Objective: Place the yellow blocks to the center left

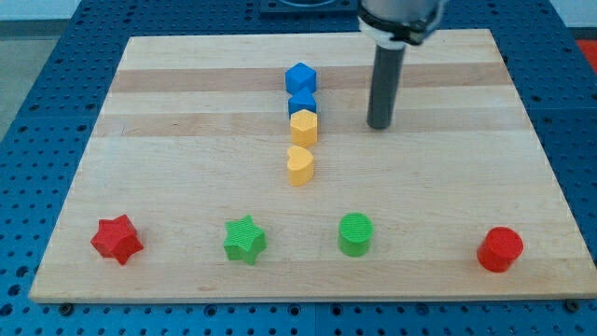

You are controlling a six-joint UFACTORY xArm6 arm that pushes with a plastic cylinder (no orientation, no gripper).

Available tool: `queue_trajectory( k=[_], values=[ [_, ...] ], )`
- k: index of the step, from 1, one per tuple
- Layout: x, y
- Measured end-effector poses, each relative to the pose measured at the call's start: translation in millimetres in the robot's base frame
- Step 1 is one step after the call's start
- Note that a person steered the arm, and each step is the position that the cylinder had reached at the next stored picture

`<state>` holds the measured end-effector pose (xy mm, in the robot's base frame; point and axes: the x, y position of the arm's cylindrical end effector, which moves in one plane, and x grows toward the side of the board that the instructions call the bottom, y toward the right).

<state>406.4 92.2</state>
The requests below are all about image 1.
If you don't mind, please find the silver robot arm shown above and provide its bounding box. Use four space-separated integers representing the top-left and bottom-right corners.
357 0 448 50

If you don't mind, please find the yellow heart block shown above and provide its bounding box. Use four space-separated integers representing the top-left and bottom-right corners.
286 145 314 187

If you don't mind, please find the yellow hexagon block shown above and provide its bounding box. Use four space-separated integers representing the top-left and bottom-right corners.
290 109 318 147

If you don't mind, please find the blue pentagon block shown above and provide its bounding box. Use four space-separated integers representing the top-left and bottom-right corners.
287 88 317 117

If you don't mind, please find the green cylinder block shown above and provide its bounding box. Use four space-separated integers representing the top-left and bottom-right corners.
338 213 374 258

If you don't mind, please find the blue cube block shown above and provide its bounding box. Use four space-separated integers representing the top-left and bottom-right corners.
285 63 317 94

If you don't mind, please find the green star block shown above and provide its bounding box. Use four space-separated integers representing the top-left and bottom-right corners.
223 215 267 266

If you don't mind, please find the wooden board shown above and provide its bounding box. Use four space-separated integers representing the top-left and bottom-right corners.
30 29 596 303

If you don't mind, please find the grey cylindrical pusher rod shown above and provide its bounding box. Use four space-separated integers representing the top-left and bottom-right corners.
367 46 405 130

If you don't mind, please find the red star block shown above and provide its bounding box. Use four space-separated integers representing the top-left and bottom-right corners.
90 214 144 265

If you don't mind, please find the red cylinder block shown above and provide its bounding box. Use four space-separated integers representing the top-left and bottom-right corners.
477 227 524 273

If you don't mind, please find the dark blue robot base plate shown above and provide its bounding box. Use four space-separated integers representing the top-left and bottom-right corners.
257 0 358 18

